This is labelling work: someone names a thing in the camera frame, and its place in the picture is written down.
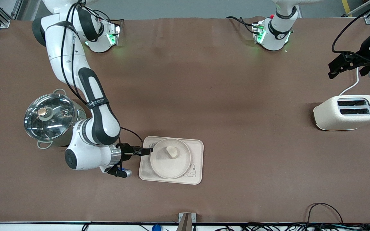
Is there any round cream plate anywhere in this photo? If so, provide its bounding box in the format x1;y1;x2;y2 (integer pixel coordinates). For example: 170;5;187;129
150;138;191;179

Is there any cream tray with rabbit print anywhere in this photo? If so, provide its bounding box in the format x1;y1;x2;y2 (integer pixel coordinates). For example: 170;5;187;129
139;136;204;185

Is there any cream two-slot toaster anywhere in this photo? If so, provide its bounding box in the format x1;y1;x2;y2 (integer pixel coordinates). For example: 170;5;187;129
313;95;370;131

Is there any glass pot lid with knob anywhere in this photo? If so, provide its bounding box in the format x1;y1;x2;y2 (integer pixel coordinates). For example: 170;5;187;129
24;94;77;141

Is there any brown table cover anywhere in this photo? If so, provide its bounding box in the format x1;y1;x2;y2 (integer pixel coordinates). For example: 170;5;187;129
0;16;370;224

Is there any white toaster cable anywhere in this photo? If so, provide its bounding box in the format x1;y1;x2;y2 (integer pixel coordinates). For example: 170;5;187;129
339;67;360;96

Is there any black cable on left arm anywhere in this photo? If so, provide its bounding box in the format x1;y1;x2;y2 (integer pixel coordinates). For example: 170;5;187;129
332;0;370;64

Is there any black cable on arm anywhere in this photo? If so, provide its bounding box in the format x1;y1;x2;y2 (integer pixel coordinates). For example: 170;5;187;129
60;0;144;149
332;0;370;64

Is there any steel pot with grey handles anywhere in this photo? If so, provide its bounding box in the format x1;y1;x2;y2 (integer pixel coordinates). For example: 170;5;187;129
24;89;87;150

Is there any metal bracket on table edge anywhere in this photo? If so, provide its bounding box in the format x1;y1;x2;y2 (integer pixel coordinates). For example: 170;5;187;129
178;213;197;231

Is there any black cable at arm base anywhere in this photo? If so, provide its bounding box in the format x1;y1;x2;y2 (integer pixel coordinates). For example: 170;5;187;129
226;16;257;34

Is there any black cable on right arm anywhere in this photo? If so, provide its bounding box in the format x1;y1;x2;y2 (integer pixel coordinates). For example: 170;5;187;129
60;0;144;149

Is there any black looped cable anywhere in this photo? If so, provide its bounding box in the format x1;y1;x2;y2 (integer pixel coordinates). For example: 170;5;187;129
306;203;343;225

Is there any black cable bundle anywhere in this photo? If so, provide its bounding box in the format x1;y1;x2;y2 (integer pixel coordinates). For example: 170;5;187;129
204;223;370;231

